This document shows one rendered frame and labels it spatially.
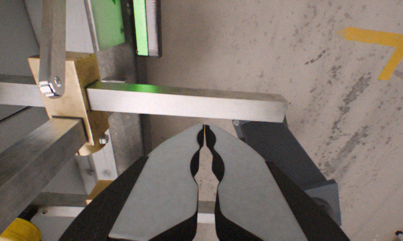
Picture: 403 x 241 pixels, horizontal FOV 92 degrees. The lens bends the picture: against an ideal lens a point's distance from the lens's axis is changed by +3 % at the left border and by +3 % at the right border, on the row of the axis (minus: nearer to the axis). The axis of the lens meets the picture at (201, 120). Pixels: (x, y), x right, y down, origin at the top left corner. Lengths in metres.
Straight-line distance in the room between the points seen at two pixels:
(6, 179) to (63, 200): 0.28
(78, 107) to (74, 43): 0.28
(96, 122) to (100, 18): 0.14
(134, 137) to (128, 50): 0.20
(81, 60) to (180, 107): 0.13
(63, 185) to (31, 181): 0.46
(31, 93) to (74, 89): 0.06
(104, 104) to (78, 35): 0.28
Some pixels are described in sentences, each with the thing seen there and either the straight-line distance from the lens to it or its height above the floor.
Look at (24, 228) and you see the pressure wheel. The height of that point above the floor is 0.89.
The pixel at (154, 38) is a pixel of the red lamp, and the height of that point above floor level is 0.70.
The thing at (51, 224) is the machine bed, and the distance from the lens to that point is 0.71.
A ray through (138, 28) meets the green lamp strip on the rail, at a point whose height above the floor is 0.70.
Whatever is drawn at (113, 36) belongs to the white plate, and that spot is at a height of 0.75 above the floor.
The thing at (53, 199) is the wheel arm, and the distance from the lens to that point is 0.50.
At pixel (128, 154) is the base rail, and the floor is 0.70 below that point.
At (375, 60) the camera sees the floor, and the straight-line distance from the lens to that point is 1.44.
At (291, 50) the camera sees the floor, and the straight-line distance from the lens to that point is 1.19.
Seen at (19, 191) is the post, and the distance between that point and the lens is 0.23.
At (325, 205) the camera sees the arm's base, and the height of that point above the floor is 0.63.
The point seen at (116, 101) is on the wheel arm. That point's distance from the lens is 0.27.
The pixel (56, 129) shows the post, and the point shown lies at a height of 0.89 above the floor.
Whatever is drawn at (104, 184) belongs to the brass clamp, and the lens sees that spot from 0.44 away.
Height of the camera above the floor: 1.08
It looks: 61 degrees down
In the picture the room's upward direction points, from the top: 179 degrees counter-clockwise
